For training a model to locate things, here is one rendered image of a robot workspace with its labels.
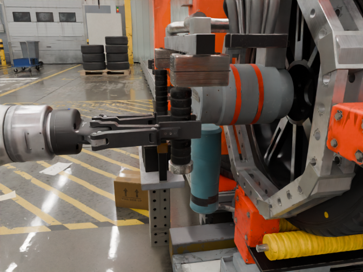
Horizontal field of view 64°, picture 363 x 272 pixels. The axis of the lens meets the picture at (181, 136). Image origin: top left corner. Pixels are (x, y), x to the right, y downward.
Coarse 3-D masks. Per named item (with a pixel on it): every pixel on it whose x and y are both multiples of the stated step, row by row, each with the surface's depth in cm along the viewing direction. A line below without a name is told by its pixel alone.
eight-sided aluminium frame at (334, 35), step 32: (320, 0) 44; (352, 0) 45; (320, 32) 44; (352, 32) 41; (320, 64) 44; (352, 64) 41; (320, 96) 45; (352, 96) 44; (224, 128) 94; (320, 128) 45; (320, 160) 45; (256, 192) 71; (288, 192) 56; (320, 192) 47
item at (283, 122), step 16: (288, 32) 84; (304, 32) 66; (256, 48) 87; (288, 48) 75; (304, 48) 67; (288, 64) 73; (304, 64) 66; (304, 80) 74; (304, 96) 74; (304, 112) 74; (256, 128) 92; (272, 128) 93; (288, 128) 77; (304, 128) 68; (256, 144) 90; (272, 144) 84; (288, 144) 91; (304, 144) 91; (272, 160) 86; (288, 160) 86; (304, 160) 87; (272, 176) 81; (288, 176) 80
